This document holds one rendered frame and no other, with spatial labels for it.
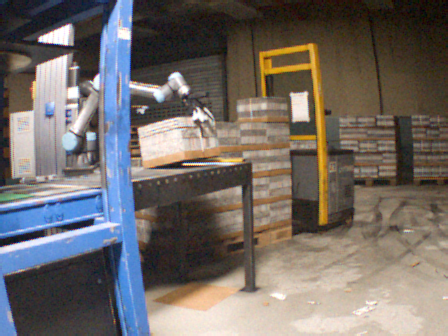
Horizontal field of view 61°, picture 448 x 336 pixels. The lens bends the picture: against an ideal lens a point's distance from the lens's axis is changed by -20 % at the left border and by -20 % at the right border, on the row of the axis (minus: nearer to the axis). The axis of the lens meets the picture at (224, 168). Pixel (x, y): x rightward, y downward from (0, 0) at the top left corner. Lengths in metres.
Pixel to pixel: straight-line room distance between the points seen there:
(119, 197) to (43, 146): 1.75
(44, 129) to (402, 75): 8.05
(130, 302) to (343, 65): 8.93
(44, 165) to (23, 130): 0.31
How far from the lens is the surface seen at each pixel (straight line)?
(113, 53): 1.45
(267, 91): 4.75
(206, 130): 2.62
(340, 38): 10.12
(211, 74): 11.09
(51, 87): 3.12
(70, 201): 1.46
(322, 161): 4.28
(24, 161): 3.11
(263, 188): 3.96
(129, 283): 1.48
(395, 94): 9.74
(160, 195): 1.94
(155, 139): 2.49
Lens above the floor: 0.95
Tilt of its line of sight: 4 degrees down
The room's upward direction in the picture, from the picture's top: 3 degrees counter-clockwise
